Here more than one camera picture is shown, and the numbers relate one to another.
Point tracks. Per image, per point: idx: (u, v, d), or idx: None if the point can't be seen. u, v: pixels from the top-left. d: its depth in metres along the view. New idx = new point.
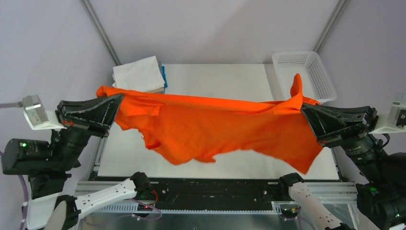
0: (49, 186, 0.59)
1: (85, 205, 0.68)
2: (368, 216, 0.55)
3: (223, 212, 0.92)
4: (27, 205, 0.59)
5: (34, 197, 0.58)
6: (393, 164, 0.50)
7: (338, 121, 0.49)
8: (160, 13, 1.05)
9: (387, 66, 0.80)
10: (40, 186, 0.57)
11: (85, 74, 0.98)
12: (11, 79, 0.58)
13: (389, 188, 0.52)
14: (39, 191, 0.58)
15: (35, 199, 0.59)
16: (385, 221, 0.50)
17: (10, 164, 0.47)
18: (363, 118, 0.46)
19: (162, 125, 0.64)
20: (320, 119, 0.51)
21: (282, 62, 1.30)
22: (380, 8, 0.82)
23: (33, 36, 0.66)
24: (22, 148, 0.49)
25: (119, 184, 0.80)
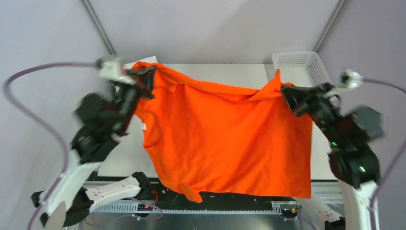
0: (103, 149, 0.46)
1: (97, 196, 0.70)
2: (341, 177, 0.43)
3: (223, 212, 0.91)
4: (62, 176, 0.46)
5: (84, 162, 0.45)
6: (344, 120, 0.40)
7: (302, 91, 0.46)
8: (161, 12, 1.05)
9: (388, 64, 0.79)
10: (95, 148, 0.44)
11: (85, 73, 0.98)
12: (12, 77, 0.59)
13: (344, 141, 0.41)
14: (92, 155, 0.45)
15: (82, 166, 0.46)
16: (351, 178, 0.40)
17: (90, 110, 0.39)
18: (321, 85, 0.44)
19: (172, 115, 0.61)
20: (293, 95, 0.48)
21: (282, 62, 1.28)
22: (380, 6, 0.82)
23: (34, 34, 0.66)
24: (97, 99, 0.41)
25: (124, 180, 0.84)
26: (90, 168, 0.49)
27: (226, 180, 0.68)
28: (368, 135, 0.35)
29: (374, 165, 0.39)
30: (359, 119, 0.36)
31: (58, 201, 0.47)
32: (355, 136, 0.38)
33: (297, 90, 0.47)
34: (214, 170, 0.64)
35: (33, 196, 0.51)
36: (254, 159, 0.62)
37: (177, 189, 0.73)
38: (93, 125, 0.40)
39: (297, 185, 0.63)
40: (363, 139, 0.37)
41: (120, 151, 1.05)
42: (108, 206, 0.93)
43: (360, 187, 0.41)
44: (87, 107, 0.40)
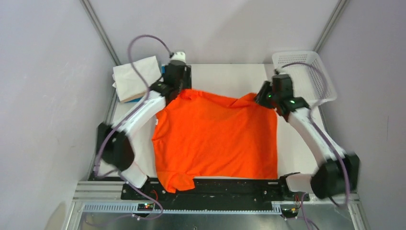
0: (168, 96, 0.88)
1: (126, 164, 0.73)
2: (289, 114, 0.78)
3: (223, 212, 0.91)
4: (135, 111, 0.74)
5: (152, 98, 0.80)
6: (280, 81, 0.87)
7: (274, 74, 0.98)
8: (160, 13, 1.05)
9: (386, 66, 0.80)
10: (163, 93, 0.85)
11: (85, 74, 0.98)
12: (11, 79, 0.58)
13: (281, 91, 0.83)
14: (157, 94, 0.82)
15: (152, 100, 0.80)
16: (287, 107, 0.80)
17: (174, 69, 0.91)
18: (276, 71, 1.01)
19: (182, 111, 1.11)
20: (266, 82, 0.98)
21: (282, 62, 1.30)
22: (380, 7, 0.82)
23: (33, 36, 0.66)
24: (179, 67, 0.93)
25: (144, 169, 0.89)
26: (159, 105, 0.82)
27: (213, 168, 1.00)
28: (286, 82, 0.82)
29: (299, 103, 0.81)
30: (284, 79, 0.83)
31: (139, 121, 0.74)
32: (285, 86, 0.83)
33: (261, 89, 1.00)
34: (206, 155, 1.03)
35: (101, 124, 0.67)
36: (236, 152, 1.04)
37: (171, 185, 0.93)
38: (173, 76, 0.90)
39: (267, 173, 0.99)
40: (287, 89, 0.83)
41: None
42: (108, 206, 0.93)
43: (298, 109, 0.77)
44: (171, 69, 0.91)
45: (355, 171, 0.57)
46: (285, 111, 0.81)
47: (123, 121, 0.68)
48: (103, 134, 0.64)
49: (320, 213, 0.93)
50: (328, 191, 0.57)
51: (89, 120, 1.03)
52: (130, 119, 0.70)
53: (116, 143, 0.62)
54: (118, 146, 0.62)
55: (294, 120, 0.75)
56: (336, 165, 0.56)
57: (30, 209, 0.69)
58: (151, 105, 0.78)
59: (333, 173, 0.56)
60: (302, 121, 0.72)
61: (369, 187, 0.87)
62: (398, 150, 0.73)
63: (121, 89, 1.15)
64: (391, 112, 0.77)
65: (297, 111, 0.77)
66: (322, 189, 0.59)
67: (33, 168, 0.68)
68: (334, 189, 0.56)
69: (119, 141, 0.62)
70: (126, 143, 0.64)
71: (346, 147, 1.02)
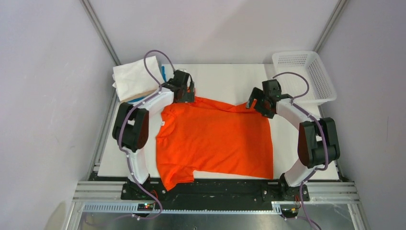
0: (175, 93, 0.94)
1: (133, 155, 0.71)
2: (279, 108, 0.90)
3: (223, 212, 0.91)
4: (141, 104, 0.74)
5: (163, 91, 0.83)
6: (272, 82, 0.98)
7: None
8: (160, 13, 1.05)
9: (386, 66, 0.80)
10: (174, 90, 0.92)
11: (85, 74, 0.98)
12: (10, 79, 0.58)
13: (269, 91, 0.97)
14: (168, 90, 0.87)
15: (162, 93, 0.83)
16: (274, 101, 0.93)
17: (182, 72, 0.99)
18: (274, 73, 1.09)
19: (185, 113, 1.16)
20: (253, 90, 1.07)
21: (282, 62, 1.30)
22: (380, 8, 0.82)
23: (33, 36, 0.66)
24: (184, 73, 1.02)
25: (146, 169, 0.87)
26: (167, 98, 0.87)
27: (213, 162, 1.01)
28: (274, 84, 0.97)
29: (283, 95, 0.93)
30: (270, 81, 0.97)
31: (154, 106, 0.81)
32: (273, 86, 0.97)
33: (252, 97, 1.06)
34: (206, 152, 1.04)
35: (121, 104, 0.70)
36: (232, 150, 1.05)
37: (170, 180, 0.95)
38: (180, 80, 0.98)
39: (263, 171, 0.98)
40: (274, 90, 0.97)
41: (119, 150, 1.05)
42: (108, 206, 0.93)
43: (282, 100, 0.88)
44: (178, 73, 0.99)
45: (332, 133, 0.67)
46: (273, 106, 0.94)
47: (142, 103, 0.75)
48: (124, 111, 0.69)
49: (320, 213, 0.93)
50: (310, 158, 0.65)
51: (89, 119, 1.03)
52: (148, 103, 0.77)
53: (136, 122, 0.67)
54: (138, 125, 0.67)
55: (280, 106, 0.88)
56: (312, 128, 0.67)
57: (30, 208, 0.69)
58: (165, 94, 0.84)
59: (310, 135, 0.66)
60: (288, 106, 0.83)
61: (369, 186, 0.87)
62: (398, 149, 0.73)
63: (121, 89, 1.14)
64: (391, 111, 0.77)
65: (281, 100, 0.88)
66: (306, 158, 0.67)
67: (33, 168, 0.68)
68: (314, 156, 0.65)
69: (140, 119, 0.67)
70: (144, 123, 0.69)
71: (346, 146, 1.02)
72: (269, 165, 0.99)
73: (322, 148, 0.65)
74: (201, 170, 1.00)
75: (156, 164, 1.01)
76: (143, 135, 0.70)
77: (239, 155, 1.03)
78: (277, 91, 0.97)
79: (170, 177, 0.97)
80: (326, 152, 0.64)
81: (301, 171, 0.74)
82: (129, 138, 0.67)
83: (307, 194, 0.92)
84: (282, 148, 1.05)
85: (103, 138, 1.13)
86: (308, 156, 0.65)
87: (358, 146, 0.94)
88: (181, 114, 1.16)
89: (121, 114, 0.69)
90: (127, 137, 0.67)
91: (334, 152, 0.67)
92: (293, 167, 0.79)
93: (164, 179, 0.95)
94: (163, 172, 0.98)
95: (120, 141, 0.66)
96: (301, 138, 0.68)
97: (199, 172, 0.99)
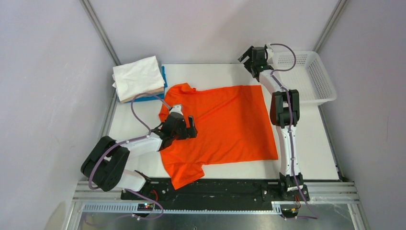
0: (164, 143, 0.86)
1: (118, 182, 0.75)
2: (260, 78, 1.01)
3: (224, 212, 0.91)
4: (127, 143, 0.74)
5: (151, 138, 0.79)
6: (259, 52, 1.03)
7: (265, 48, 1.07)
8: (160, 13, 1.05)
9: (386, 66, 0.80)
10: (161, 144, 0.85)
11: (85, 74, 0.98)
12: (10, 80, 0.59)
13: (255, 60, 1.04)
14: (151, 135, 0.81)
15: (148, 139, 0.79)
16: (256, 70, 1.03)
17: (171, 121, 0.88)
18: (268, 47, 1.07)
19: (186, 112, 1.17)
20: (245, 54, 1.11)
21: (282, 62, 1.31)
22: (380, 7, 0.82)
23: (33, 36, 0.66)
24: (178, 120, 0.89)
25: (142, 179, 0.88)
26: (155, 144, 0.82)
27: (219, 155, 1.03)
28: (260, 52, 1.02)
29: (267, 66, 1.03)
30: (259, 50, 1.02)
31: (138, 150, 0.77)
32: (260, 56, 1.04)
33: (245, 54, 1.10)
34: (211, 146, 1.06)
35: (105, 138, 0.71)
36: (236, 141, 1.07)
37: (180, 179, 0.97)
38: (172, 125, 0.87)
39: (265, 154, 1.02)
40: (259, 60, 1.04)
41: None
42: (108, 206, 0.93)
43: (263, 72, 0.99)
44: (170, 119, 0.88)
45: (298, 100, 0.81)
46: (255, 74, 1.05)
47: (126, 143, 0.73)
48: (104, 146, 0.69)
49: (321, 213, 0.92)
50: (276, 119, 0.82)
51: (89, 120, 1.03)
52: (131, 143, 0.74)
53: (110, 162, 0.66)
54: (111, 165, 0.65)
55: (261, 76, 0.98)
56: (282, 97, 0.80)
57: (30, 209, 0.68)
58: (152, 140, 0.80)
59: (280, 102, 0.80)
60: (267, 75, 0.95)
61: (369, 186, 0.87)
62: (398, 149, 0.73)
63: (121, 88, 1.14)
64: (391, 112, 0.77)
65: (263, 71, 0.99)
66: (274, 119, 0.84)
67: (34, 168, 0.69)
68: (281, 118, 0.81)
69: (116, 159, 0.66)
70: (119, 165, 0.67)
71: (346, 146, 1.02)
72: (274, 152, 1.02)
73: (287, 112, 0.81)
74: (209, 164, 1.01)
75: (163, 165, 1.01)
76: (117, 174, 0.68)
77: (242, 145, 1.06)
78: (262, 62, 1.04)
79: (180, 176, 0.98)
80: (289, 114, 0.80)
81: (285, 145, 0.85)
82: (99, 177, 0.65)
83: (307, 194, 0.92)
84: None
85: None
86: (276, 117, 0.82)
87: (358, 146, 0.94)
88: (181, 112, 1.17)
89: (100, 149, 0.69)
90: (97, 174, 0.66)
91: (296, 117, 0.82)
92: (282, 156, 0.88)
93: (174, 178, 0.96)
94: (173, 172, 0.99)
95: (90, 178, 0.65)
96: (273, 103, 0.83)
97: (206, 167, 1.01)
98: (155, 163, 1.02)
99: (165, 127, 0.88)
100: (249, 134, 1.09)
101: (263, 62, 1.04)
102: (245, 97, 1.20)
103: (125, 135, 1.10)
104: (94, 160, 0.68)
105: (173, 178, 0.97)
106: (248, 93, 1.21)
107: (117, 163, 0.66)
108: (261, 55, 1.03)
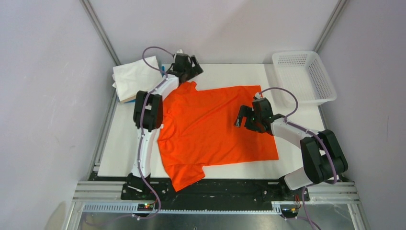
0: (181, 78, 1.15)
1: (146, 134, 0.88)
2: (274, 131, 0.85)
3: (223, 212, 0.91)
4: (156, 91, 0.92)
5: (170, 78, 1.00)
6: (260, 105, 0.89)
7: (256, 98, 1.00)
8: (160, 13, 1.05)
9: (386, 66, 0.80)
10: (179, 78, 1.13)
11: (86, 73, 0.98)
12: (11, 80, 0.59)
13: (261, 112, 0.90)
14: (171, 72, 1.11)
15: (168, 81, 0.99)
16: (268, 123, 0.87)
17: (179, 61, 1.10)
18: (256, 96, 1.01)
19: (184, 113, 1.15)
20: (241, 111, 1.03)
21: (282, 62, 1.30)
22: (380, 8, 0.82)
23: (33, 36, 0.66)
24: (184, 56, 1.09)
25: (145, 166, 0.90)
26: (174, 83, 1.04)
27: (219, 156, 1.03)
28: (262, 102, 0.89)
29: (276, 115, 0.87)
30: (261, 101, 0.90)
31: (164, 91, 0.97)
32: (264, 107, 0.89)
33: (241, 114, 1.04)
34: (210, 147, 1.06)
35: (139, 92, 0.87)
36: (235, 142, 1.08)
37: (182, 181, 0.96)
38: (181, 64, 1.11)
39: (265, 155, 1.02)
40: (265, 111, 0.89)
41: (120, 150, 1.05)
42: (107, 206, 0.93)
43: (273, 122, 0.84)
44: (179, 59, 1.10)
45: (333, 144, 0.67)
46: (267, 128, 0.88)
47: (155, 90, 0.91)
48: (141, 99, 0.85)
49: (321, 213, 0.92)
50: (320, 175, 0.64)
51: (89, 120, 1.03)
52: (160, 89, 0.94)
53: (152, 107, 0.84)
54: (155, 108, 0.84)
55: (275, 127, 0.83)
56: (314, 143, 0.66)
57: (30, 209, 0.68)
58: (172, 79, 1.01)
59: (314, 150, 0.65)
60: (283, 125, 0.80)
61: (369, 186, 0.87)
62: (398, 148, 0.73)
63: (121, 89, 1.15)
64: (391, 112, 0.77)
65: (274, 121, 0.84)
66: (314, 175, 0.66)
67: (33, 168, 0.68)
68: (323, 172, 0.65)
69: (155, 104, 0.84)
70: (159, 106, 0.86)
71: (345, 146, 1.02)
72: (273, 152, 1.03)
73: (328, 162, 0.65)
74: (209, 165, 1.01)
75: (163, 166, 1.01)
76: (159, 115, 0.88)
77: (242, 146, 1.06)
78: (269, 112, 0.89)
79: (180, 178, 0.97)
80: (332, 165, 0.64)
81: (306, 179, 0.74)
82: (150, 120, 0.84)
83: (307, 193, 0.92)
84: (282, 148, 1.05)
85: (104, 137, 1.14)
86: (318, 173, 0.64)
87: (357, 146, 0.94)
88: (179, 114, 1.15)
89: (140, 102, 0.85)
90: (146, 119, 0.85)
91: (342, 164, 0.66)
92: (298, 178, 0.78)
93: (174, 180, 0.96)
94: (174, 173, 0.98)
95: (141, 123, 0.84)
96: (306, 154, 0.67)
97: (207, 168, 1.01)
98: (156, 163, 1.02)
99: (178, 64, 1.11)
100: (249, 136, 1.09)
101: (270, 112, 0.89)
102: (244, 98, 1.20)
103: (125, 135, 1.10)
104: (140, 110, 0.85)
105: (174, 179, 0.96)
106: (248, 94, 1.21)
107: (158, 105, 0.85)
108: (266, 105, 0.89)
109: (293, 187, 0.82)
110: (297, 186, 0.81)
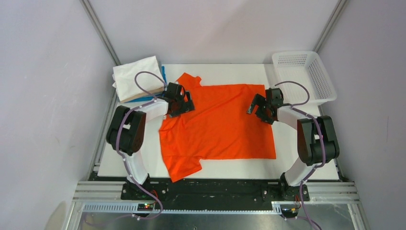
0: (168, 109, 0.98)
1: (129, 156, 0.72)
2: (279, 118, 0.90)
3: (223, 212, 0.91)
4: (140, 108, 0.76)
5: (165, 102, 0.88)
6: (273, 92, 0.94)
7: None
8: (160, 13, 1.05)
9: (386, 67, 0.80)
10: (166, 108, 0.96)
11: (85, 73, 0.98)
12: (10, 79, 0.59)
13: (271, 99, 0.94)
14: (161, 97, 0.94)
15: (160, 103, 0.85)
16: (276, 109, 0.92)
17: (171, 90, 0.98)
18: None
19: None
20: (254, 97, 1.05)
21: (282, 62, 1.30)
22: (380, 8, 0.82)
23: (32, 36, 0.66)
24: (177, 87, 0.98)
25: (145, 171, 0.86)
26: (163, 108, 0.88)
27: (217, 150, 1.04)
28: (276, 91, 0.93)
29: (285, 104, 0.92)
30: (273, 89, 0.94)
31: (150, 113, 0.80)
32: (275, 95, 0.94)
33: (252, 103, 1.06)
34: (210, 141, 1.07)
35: (119, 107, 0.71)
36: (234, 137, 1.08)
37: (178, 172, 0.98)
38: (173, 92, 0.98)
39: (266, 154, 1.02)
40: (277, 100, 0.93)
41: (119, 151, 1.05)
42: (108, 206, 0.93)
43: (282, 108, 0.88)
44: (172, 86, 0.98)
45: (329, 129, 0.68)
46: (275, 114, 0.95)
47: (140, 107, 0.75)
48: (120, 115, 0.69)
49: (320, 213, 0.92)
50: (310, 155, 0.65)
51: (89, 120, 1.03)
52: (144, 108, 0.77)
53: (133, 124, 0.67)
54: (136, 126, 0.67)
55: (281, 111, 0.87)
56: (309, 124, 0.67)
57: (30, 209, 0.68)
58: (160, 104, 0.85)
59: (307, 130, 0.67)
60: (287, 109, 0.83)
61: (368, 186, 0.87)
62: (398, 148, 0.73)
63: (121, 89, 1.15)
64: (391, 112, 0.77)
65: (282, 106, 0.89)
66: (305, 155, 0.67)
67: (32, 168, 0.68)
68: (313, 153, 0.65)
69: (137, 121, 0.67)
70: (141, 126, 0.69)
71: (345, 146, 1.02)
72: (274, 151, 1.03)
73: (320, 145, 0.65)
74: (207, 159, 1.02)
75: (162, 157, 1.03)
76: (140, 136, 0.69)
77: (242, 143, 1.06)
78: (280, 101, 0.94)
79: (177, 168, 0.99)
80: (323, 148, 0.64)
81: (300, 171, 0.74)
82: (127, 141, 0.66)
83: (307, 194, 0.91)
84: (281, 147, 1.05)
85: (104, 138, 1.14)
86: (308, 153, 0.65)
87: (357, 146, 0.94)
88: None
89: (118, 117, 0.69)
90: (123, 140, 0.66)
91: (334, 151, 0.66)
92: (295, 171, 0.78)
93: (171, 170, 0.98)
94: (171, 165, 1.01)
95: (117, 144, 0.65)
96: (300, 133, 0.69)
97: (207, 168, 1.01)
98: (156, 161, 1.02)
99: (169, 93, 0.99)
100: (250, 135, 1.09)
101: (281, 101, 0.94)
102: (245, 97, 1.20)
103: None
104: (116, 128, 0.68)
105: (171, 170, 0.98)
106: (248, 93, 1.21)
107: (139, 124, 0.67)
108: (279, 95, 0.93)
109: (293, 183, 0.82)
110: (295, 181, 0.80)
